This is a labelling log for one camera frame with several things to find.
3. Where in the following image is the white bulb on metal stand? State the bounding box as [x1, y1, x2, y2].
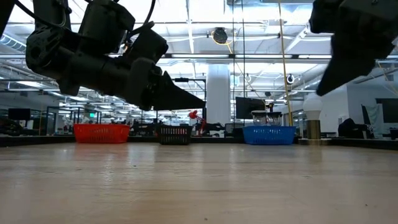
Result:
[302, 92, 324, 140]

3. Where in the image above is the blue plastic basket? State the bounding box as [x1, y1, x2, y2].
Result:
[242, 125, 297, 146]

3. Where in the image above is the yellow cable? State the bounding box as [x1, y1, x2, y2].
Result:
[277, 0, 294, 127]

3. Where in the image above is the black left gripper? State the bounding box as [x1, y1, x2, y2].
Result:
[57, 55, 206, 112]

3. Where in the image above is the red plastic basket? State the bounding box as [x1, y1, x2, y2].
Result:
[73, 123, 131, 144]

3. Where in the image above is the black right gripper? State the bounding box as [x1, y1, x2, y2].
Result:
[309, 0, 398, 97]

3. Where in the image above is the black computer monitor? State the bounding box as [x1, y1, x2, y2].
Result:
[7, 108, 31, 121]
[375, 98, 398, 124]
[235, 96, 267, 121]

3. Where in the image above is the black ceiling cable reel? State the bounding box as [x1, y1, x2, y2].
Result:
[212, 27, 229, 45]

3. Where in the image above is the black left wrist camera cable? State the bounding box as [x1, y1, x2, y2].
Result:
[124, 0, 156, 37]

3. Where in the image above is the black metal rack frame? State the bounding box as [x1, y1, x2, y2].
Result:
[46, 106, 103, 135]

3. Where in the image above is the black aluminium table frame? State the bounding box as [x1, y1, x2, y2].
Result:
[0, 135, 398, 151]

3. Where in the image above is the white square pillar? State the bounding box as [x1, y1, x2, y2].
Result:
[206, 63, 231, 125]

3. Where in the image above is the person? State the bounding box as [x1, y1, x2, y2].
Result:
[338, 118, 374, 139]

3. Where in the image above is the red articulated desk lamp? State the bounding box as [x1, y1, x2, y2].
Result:
[188, 110, 208, 135]

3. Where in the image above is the black plastic basket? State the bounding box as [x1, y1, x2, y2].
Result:
[157, 124, 193, 146]

